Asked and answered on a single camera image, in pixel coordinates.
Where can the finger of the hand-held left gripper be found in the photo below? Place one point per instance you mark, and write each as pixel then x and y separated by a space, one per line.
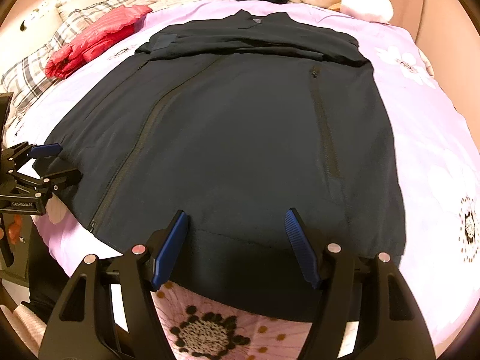
pixel 60 180
pixel 45 150

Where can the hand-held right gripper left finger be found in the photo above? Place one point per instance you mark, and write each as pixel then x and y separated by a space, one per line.
pixel 170 249

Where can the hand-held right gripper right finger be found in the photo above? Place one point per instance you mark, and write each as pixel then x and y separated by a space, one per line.
pixel 300 249

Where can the navy zip jacket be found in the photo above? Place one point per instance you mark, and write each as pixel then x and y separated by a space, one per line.
pixel 243 120

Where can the beige pillow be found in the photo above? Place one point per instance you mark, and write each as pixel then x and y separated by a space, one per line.
pixel 33 45

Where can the red down jacket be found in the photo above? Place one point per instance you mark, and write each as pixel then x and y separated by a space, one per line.
pixel 93 37

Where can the grey plaid pillow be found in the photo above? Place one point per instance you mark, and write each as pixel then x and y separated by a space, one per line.
pixel 71 24

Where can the pink fuzzy rug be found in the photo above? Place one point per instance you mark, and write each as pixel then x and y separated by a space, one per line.
pixel 20 330

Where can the purple floral blanket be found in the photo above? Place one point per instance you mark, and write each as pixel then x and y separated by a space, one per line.
pixel 431 120

